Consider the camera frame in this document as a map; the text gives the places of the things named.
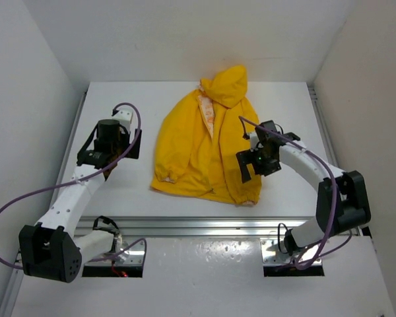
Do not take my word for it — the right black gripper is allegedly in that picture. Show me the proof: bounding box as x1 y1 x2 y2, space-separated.
236 146 281 184

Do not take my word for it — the yellow hooded jacket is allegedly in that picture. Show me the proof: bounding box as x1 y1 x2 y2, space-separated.
151 65 262 205

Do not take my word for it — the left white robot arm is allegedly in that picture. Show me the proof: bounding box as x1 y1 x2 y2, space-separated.
18 115 141 283

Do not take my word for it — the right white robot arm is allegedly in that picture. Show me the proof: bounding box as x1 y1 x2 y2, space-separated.
236 120 372 270

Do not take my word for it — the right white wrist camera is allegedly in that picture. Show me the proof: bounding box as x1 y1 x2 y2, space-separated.
247 131 263 152

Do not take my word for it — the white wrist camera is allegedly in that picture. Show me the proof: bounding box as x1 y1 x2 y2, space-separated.
111 110 133 133
247 131 263 152

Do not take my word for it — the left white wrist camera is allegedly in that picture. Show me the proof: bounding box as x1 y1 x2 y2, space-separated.
111 110 133 133

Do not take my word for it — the aluminium front rail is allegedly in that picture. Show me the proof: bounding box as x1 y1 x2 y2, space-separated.
74 216 360 238

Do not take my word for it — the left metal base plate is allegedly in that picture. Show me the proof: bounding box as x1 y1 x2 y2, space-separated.
88 238 148 267

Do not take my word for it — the metal base plate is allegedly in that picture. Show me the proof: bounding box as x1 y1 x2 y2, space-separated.
260 238 323 267
88 238 148 267

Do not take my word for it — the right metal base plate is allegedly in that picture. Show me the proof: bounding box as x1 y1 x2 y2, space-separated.
260 238 323 267

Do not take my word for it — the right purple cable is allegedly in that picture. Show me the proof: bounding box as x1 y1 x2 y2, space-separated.
238 115 353 271

